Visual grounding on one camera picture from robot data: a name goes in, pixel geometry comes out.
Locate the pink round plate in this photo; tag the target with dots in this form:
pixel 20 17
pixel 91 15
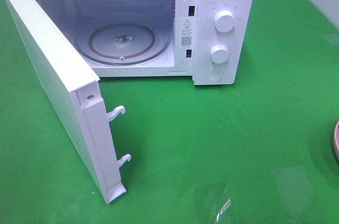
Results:
pixel 336 141

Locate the clear tape patch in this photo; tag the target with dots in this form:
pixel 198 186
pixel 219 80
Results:
pixel 213 204

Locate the round white door button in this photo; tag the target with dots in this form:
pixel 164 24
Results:
pixel 215 75

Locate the white microwave oven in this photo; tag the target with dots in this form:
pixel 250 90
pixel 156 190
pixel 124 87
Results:
pixel 202 39

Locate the white microwave door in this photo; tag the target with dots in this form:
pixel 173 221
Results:
pixel 73 89

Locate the white microwave knob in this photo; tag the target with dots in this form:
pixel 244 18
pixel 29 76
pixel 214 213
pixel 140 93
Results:
pixel 224 21
pixel 219 54

